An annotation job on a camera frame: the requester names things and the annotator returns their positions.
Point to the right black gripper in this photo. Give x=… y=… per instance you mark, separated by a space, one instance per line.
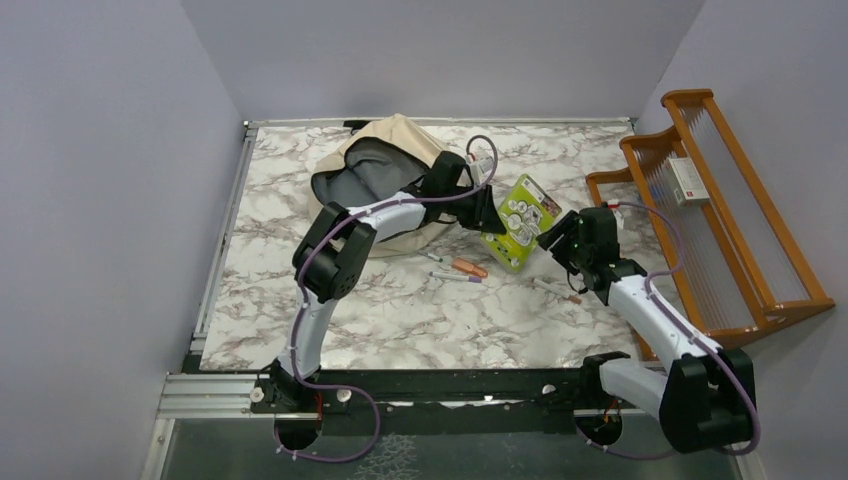
x=568 y=225

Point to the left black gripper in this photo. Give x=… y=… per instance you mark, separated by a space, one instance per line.
x=483 y=215

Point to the green illustrated book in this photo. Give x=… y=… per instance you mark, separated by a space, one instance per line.
x=526 y=212

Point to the orange highlighter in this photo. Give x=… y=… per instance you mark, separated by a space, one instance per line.
x=469 y=268

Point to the cream canvas backpack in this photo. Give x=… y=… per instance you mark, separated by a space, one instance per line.
x=383 y=158

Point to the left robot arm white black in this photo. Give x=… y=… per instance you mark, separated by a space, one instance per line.
x=330 y=259

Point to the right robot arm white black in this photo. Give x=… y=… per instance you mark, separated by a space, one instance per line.
x=704 y=398

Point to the brown tipped white marker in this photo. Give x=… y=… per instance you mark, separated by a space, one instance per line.
x=556 y=291

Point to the purple capped marker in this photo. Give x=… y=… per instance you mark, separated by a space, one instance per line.
x=455 y=277

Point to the green capped marker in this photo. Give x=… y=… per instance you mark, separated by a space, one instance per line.
x=431 y=256

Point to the wooden shelf rack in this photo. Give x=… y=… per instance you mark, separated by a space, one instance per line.
x=744 y=275

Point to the small white box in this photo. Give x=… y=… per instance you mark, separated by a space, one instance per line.
x=685 y=182

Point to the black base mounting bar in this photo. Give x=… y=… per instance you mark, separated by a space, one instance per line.
x=357 y=403

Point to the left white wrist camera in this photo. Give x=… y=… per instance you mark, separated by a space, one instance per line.
x=480 y=164

